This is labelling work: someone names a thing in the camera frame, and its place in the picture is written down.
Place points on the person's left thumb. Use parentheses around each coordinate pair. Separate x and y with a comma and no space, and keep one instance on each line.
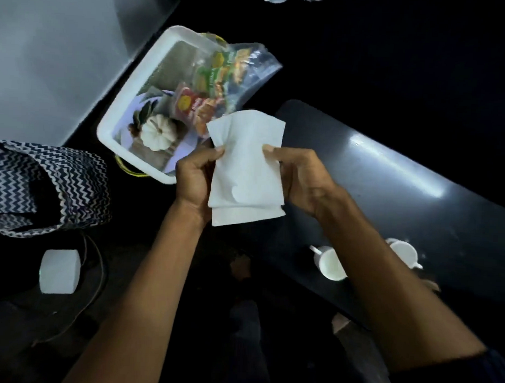
(204,154)

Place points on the person's right hand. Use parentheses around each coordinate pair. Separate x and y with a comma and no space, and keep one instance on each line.
(306,183)

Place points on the white cylindrical block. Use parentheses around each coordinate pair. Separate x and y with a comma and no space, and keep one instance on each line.
(59,271)

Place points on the white cup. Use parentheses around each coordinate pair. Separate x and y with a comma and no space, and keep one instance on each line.
(405,252)
(330,264)

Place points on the zigzag patterned cloth bag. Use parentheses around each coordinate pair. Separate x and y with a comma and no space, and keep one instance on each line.
(71,179)

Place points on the printed picture card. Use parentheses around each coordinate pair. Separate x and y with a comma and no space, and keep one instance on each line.
(155,132)

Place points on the person's right thumb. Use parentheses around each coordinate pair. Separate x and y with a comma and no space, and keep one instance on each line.
(278,153)

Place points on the white plastic basket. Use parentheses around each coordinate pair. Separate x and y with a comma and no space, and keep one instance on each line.
(127,106)

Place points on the red snack packet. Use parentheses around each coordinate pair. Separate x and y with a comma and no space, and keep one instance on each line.
(193,106)

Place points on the green snack packet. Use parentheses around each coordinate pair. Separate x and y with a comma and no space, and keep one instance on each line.
(217,72)

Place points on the white paper napkin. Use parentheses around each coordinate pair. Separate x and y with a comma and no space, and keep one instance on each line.
(245,168)

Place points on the clear plastic snack bag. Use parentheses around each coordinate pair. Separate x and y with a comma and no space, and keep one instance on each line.
(244,69)

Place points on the person's left hand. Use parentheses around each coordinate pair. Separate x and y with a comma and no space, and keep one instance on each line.
(191,179)

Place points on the person's right forearm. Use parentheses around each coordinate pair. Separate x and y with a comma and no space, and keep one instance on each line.
(397,293)

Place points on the person's left forearm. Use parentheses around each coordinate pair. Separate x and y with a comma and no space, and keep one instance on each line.
(141,301)

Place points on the white decorative pumpkin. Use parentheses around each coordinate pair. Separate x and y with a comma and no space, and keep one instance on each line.
(158,132)

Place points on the person's dark trousers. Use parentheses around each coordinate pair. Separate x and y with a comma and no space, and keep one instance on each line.
(272,343)

